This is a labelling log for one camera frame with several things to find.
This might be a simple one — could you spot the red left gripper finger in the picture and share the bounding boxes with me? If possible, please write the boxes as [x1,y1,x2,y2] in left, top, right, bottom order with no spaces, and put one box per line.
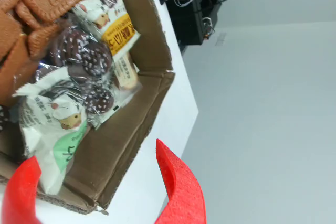
[1,155,42,224]

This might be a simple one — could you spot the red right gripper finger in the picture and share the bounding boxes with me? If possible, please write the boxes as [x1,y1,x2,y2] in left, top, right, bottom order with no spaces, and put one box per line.
[154,138,207,224]

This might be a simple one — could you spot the black equipment with cables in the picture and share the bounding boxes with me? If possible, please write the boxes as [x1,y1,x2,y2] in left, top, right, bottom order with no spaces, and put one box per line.
[156,0,250,47]

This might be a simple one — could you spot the brown cardboard box bin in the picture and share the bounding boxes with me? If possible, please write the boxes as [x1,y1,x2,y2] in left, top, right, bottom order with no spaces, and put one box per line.
[0,0,176,216]

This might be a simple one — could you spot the beige finger biscuit packet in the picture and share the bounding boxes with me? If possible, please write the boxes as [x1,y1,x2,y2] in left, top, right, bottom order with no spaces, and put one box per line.
[112,50,140,91]

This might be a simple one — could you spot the chocolate sprinkle cookie clear packet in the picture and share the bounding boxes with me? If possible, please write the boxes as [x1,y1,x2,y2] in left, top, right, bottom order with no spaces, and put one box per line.
[80,76,143,131]
[39,24,114,78]

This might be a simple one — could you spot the green sunflower seed snack packet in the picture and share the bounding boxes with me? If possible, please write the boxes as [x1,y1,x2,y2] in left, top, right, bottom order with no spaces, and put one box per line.
[12,66,89,196]

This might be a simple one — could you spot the plain brown biscuit packet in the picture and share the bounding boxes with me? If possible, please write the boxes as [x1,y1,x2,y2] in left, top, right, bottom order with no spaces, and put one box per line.
[0,35,40,105]
[27,22,63,60]
[0,10,22,61]

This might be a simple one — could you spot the yellow sunflower seed snack packet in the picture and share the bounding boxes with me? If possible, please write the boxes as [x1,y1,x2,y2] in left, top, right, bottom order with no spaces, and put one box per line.
[70,0,142,57]

